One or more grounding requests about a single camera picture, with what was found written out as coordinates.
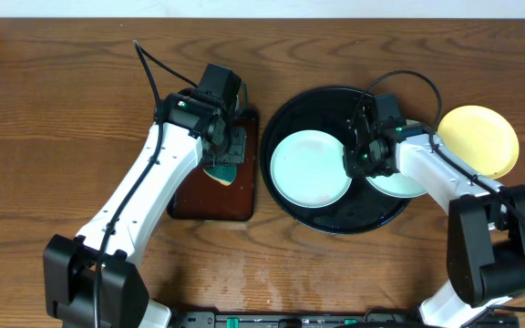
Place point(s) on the light green plate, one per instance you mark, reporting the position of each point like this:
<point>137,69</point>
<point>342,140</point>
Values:
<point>307,169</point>
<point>397,185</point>

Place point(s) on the light green plate front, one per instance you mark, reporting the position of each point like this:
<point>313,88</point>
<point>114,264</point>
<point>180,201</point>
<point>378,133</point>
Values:
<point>307,169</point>

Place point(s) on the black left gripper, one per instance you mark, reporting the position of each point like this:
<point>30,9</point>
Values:
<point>233,148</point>

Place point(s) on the black rectangular water tray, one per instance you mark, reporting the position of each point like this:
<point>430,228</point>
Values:
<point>200,197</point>

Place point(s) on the green scouring sponge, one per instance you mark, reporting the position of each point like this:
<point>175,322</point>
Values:
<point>224,174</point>

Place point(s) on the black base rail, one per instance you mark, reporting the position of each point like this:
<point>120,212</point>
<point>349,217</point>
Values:
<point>377,318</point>

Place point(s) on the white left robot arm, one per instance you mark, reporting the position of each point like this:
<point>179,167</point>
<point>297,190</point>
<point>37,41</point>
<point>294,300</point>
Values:
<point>93,279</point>

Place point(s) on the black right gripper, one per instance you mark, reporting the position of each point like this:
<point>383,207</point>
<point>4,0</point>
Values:
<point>353,169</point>

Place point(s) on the yellow plate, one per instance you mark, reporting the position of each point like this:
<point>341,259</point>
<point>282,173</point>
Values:
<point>481,137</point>

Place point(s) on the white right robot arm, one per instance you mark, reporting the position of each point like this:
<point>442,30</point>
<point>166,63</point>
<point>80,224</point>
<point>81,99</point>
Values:
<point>486,220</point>

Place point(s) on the round black serving tray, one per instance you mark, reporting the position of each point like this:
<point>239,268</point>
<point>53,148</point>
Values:
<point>362,208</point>

